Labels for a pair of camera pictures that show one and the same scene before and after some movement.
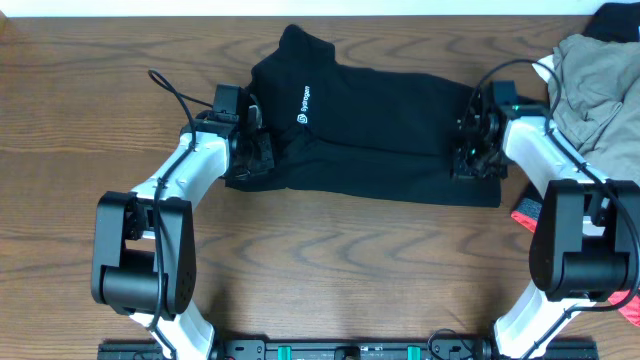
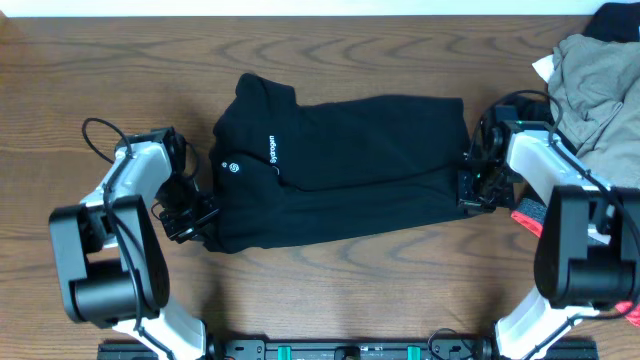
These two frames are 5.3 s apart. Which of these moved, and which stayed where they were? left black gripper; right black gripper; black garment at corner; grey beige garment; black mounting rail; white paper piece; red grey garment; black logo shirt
Moved: black logo shirt; left black gripper; right black gripper
Stayed: red grey garment; grey beige garment; black garment at corner; black mounting rail; white paper piece
